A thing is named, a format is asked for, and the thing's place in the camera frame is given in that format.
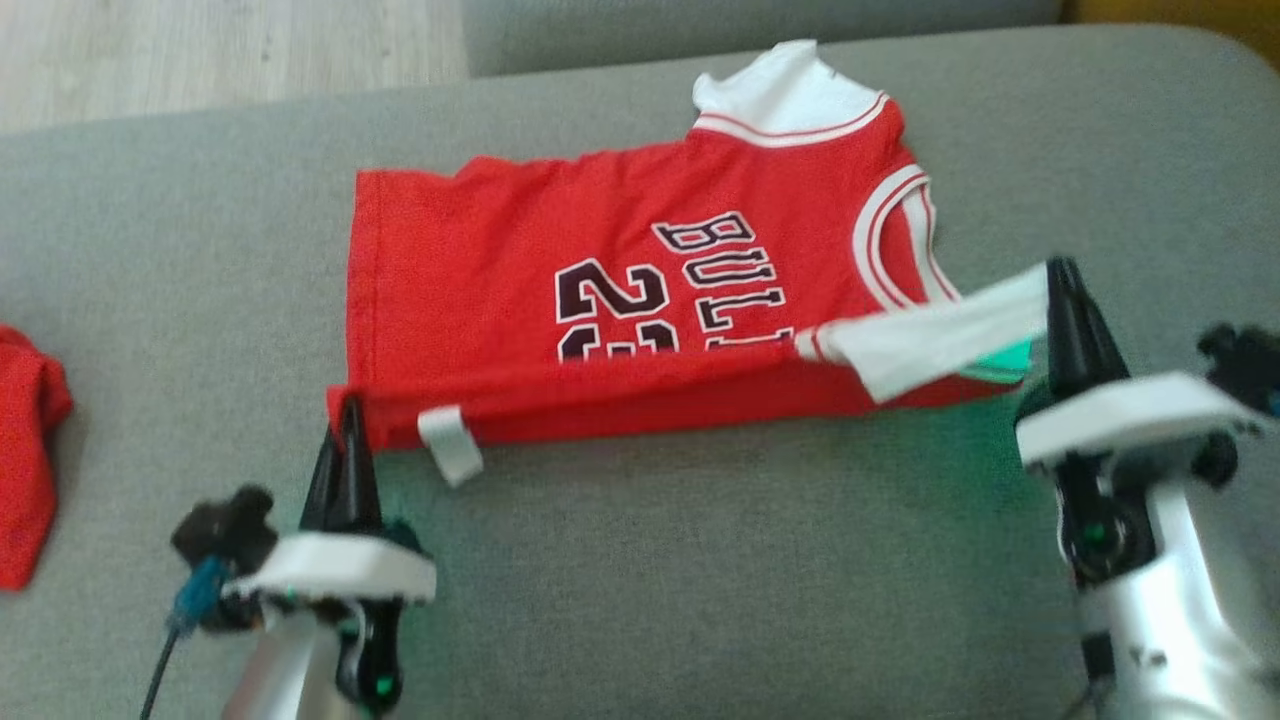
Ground red Bulls basketball jersey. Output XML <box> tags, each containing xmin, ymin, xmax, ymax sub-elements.
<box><xmin>327</xmin><ymin>39</ymin><xmax>1053</xmax><ymax>489</ymax></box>

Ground left camera cable blue plug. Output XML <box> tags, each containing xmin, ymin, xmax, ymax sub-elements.
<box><xmin>138</xmin><ymin>555</ymin><xmax>233</xmax><ymax>720</ymax></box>

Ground red shorts with white stripes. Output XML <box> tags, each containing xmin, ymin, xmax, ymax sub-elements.
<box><xmin>0</xmin><ymin>325</ymin><xmax>76</xmax><ymax>592</ymax></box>

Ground grey fabric sofa seat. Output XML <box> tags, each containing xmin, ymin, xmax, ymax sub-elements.
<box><xmin>0</xmin><ymin>22</ymin><xmax>1280</xmax><ymax>720</ymax></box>

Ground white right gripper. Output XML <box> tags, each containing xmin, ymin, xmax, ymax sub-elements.
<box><xmin>1014</xmin><ymin>257</ymin><xmax>1273</xmax><ymax>473</ymax></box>

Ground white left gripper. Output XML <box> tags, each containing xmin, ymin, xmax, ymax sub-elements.
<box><xmin>222</xmin><ymin>394</ymin><xmax>439</xmax><ymax>607</ymax></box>

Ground grey sofa back cushion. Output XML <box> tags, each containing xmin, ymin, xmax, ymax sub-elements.
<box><xmin>460</xmin><ymin>0</ymin><xmax>1067</xmax><ymax>78</ymax></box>

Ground yellow sofa back cushion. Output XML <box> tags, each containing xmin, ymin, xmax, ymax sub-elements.
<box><xmin>1062</xmin><ymin>0</ymin><xmax>1280</xmax><ymax>69</ymax></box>

